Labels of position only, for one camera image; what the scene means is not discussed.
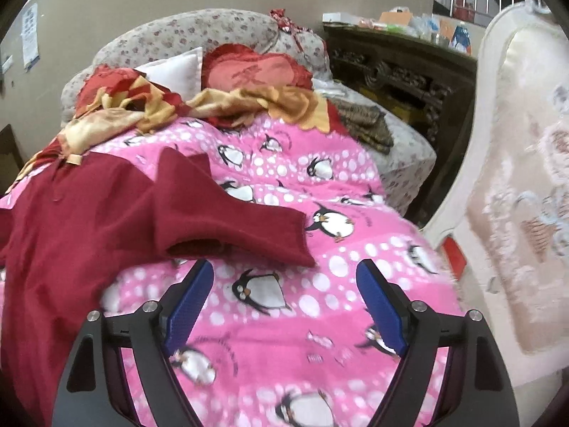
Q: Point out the white pillow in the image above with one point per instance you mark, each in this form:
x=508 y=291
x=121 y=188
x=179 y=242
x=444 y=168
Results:
x=181 y=74

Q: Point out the dark carved wooden nightstand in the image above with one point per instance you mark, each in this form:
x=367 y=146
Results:
x=431 y=88

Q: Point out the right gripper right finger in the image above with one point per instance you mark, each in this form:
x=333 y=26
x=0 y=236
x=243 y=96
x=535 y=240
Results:
x=476 y=389

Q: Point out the floral upholstered headboard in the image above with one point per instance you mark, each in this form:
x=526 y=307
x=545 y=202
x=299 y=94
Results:
x=208 y=29

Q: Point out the red heart embroidered pillow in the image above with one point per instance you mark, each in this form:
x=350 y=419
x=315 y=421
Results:
x=233 y=66

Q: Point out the dark red fleece sweater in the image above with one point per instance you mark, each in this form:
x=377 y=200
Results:
x=74 y=228

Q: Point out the white wall notice paper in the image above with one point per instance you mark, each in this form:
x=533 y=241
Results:
x=29 y=37

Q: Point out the red and gold blanket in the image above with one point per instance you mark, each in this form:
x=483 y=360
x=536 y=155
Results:
x=115 y=100

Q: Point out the brown folded cloth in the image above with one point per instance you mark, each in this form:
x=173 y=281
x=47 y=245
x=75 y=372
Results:
x=365 y=123

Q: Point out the cream ornate armchair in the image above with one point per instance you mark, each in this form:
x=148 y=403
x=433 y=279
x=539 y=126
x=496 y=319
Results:
x=508 y=206

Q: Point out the pink penguin quilt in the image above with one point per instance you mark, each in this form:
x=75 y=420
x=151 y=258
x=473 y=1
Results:
x=278 y=344

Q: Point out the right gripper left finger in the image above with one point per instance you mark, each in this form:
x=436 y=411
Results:
x=93 y=390

